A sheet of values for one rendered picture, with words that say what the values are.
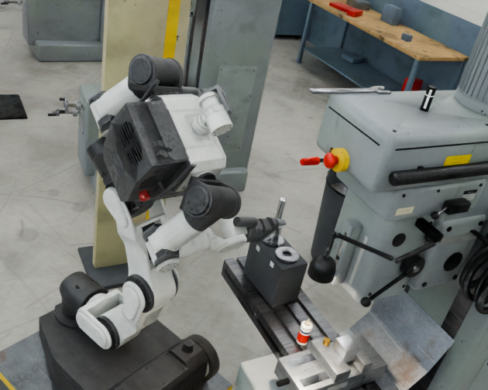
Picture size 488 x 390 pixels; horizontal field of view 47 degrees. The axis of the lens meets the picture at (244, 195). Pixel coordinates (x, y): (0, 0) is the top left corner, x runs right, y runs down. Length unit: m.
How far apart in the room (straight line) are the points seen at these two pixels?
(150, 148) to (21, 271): 2.25
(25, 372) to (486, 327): 1.78
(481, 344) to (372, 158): 0.92
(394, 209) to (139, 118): 0.71
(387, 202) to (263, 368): 0.86
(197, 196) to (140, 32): 1.55
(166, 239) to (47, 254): 2.18
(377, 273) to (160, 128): 0.73
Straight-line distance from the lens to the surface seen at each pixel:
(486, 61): 1.62
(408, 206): 1.50
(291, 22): 9.01
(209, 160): 1.62
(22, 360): 2.64
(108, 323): 2.28
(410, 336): 2.18
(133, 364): 2.39
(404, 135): 1.34
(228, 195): 1.59
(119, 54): 2.97
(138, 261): 1.98
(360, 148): 1.38
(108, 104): 1.84
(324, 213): 3.85
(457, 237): 1.75
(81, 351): 2.43
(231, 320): 3.44
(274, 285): 2.12
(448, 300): 2.08
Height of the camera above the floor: 2.37
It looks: 31 degrees down
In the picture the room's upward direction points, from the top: 12 degrees clockwise
